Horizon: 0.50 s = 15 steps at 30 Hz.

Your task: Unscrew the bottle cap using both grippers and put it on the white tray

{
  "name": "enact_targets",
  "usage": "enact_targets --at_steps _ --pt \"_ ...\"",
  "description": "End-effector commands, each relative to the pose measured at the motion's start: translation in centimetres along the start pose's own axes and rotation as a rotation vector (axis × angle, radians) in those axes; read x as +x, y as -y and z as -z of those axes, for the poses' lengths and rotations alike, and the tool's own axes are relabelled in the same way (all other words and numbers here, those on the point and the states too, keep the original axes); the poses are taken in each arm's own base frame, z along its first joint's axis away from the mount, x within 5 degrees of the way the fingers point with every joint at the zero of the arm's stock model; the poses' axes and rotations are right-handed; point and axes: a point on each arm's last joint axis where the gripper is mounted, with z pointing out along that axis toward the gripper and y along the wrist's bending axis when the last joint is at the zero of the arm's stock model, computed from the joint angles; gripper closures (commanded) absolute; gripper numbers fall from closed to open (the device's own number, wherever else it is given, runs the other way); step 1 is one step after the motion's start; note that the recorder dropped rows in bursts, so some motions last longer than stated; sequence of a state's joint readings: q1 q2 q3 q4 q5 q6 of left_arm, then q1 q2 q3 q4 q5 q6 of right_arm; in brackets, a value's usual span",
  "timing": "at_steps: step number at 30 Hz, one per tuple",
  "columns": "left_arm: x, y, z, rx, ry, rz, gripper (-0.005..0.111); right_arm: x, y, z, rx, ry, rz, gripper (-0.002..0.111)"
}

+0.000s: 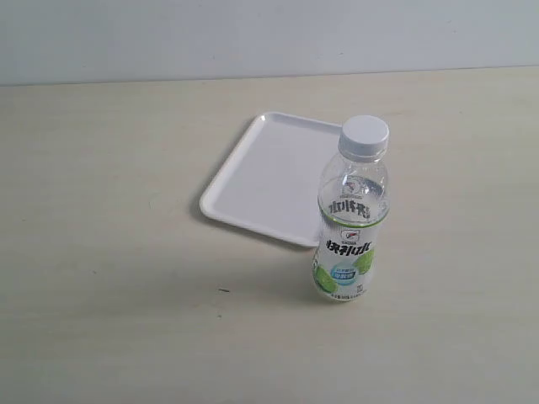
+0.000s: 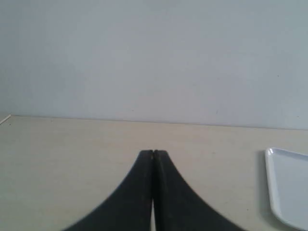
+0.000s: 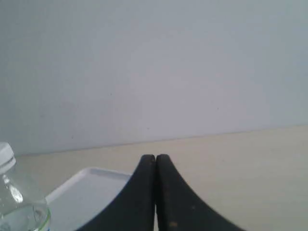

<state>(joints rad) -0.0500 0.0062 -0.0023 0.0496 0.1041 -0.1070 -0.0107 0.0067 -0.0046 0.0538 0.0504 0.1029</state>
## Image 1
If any clear plastic drink bottle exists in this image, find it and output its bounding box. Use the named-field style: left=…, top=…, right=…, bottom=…
left=312, top=153, right=390, bottom=302

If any white bottle cap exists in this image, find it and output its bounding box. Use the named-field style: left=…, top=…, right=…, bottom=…
left=339, top=115, right=390, bottom=157

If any white rectangular plastic tray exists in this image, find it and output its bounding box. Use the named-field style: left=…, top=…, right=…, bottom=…
left=199, top=112, right=340, bottom=248

